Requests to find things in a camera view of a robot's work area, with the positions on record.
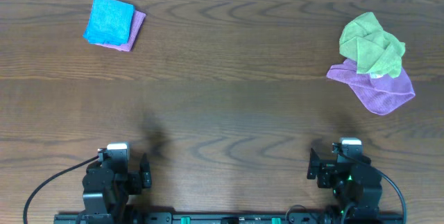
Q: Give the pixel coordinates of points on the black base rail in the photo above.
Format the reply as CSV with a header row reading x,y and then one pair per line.
x,y
168,218

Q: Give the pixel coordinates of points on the folded blue cloth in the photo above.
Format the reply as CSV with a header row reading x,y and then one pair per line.
x,y
109,22

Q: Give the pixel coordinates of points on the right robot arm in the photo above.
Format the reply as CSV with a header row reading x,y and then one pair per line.
x,y
355,184

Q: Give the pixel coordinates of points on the folded pink cloth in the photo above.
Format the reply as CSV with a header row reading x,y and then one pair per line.
x,y
138,19

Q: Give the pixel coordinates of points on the crumpled purple cloth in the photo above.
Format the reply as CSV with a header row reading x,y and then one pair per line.
x,y
379,94

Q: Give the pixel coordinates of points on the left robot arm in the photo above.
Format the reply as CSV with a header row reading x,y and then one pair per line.
x,y
108,184

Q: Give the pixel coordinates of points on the light green cloth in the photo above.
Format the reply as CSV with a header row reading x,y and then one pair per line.
x,y
376,51

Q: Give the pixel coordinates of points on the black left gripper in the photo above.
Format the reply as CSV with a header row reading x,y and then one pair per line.
x,y
137,177

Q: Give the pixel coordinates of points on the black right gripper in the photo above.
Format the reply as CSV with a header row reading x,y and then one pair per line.
x,y
321,174

